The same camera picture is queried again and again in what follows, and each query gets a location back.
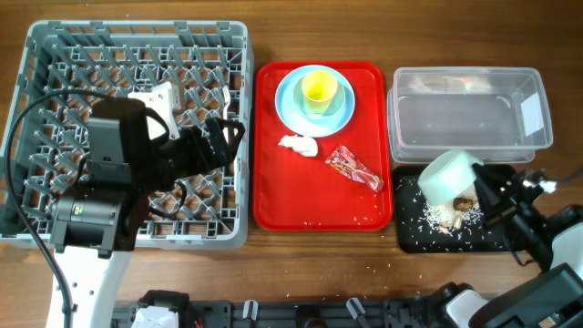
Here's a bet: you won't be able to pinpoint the black plastic tray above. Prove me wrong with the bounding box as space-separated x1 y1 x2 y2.
393 166 524 253

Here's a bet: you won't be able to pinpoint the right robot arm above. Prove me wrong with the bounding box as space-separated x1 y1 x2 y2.
441 164 582 327

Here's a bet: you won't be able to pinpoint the small green saucer bowl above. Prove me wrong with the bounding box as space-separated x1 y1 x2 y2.
291 71 345 119

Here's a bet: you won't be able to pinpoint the grey plastic dishwasher rack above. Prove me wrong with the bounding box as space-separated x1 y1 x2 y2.
1 21 255 250

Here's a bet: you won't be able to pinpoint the white plastic fork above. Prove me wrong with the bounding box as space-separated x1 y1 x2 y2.
221 85 239 191

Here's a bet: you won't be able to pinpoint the red snack wrapper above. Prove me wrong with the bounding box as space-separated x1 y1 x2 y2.
325 145 384 192

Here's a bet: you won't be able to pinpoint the yellow plastic cup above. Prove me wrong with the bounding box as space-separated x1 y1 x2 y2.
302 69 338 114

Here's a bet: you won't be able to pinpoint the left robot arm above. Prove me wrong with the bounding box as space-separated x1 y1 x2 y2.
46 97 245 327

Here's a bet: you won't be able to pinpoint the red plastic serving tray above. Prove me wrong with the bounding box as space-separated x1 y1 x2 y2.
252 61 394 232

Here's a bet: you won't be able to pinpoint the light blue plate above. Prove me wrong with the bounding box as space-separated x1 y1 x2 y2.
275 65 355 138

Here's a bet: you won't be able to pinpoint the green food bowl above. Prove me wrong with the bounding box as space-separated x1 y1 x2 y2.
417 149 484 206

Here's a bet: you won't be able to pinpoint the clear plastic storage bin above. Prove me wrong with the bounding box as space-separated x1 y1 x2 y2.
386 67 554 164

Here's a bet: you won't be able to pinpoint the white napkin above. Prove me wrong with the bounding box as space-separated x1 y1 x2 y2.
278 135 318 158

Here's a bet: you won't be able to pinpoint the rice and mushroom leftovers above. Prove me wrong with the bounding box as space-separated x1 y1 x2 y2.
423 197 483 236

